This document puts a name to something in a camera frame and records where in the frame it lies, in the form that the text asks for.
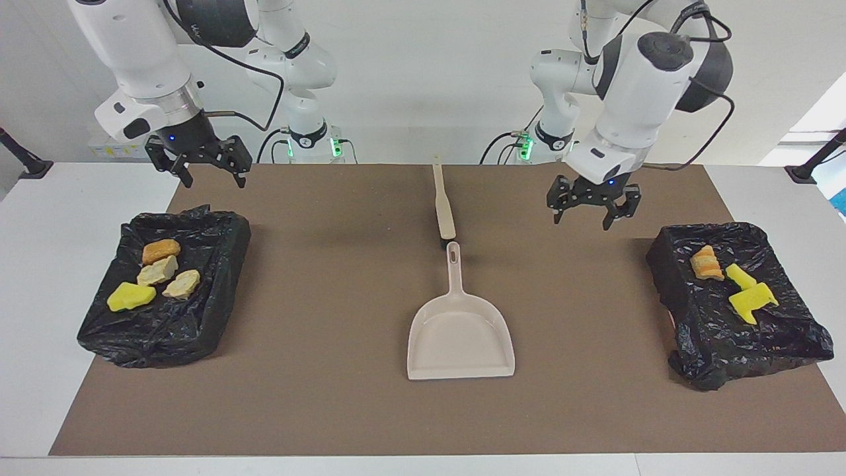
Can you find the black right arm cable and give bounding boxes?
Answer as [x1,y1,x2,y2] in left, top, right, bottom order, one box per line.
[162,0,286,132]

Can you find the white cardboard box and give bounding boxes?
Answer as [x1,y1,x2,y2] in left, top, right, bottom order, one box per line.
[87,136,151,159]

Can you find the beige plastic dustpan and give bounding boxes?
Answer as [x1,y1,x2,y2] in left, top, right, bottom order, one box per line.
[406,241,516,381]

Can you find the brown table mat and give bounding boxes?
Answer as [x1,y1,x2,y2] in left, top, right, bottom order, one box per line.
[50,163,846,457]

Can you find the beige hand brush black bristles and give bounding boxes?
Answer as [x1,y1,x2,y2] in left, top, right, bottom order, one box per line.
[432,154,458,251]

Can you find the pale beige bread chunk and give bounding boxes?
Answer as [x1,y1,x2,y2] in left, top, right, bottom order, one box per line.
[163,269,201,299]

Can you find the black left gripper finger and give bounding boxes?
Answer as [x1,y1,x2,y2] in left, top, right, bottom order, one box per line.
[601,185,642,232]
[546,175,577,225]

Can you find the small yellow sponge piece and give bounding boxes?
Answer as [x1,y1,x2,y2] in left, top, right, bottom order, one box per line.
[725,263,758,292]

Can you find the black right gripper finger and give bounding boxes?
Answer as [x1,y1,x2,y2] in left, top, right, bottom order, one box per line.
[145,136,194,190]
[215,135,254,190]

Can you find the notched yellow sponge piece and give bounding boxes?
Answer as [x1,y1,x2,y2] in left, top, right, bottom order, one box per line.
[728,282,780,326]

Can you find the black trash bag bin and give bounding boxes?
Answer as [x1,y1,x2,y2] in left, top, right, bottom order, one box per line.
[77,204,252,369]
[646,221,835,392]

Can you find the yellow sponge wedge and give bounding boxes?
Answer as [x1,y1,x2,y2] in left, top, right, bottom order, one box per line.
[106,282,157,312]

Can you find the black camera stand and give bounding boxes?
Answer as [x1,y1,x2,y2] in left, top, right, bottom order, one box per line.
[785,129,846,184]
[0,127,54,180]

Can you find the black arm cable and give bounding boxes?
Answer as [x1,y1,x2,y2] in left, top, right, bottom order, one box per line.
[580,0,736,173]
[162,0,286,132]

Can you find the ridged croissant piece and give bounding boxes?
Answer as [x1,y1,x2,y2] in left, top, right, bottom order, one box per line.
[137,255,179,287]

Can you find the beige grey foam chunk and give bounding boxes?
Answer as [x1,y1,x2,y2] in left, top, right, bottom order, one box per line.
[689,245,726,282]

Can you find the black base cable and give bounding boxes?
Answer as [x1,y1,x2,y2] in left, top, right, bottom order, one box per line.
[481,102,546,165]
[256,128,291,164]

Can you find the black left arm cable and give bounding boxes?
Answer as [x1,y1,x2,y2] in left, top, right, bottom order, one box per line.
[580,0,736,173]

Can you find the brown bread roll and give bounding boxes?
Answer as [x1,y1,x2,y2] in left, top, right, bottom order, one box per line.
[142,239,181,266]

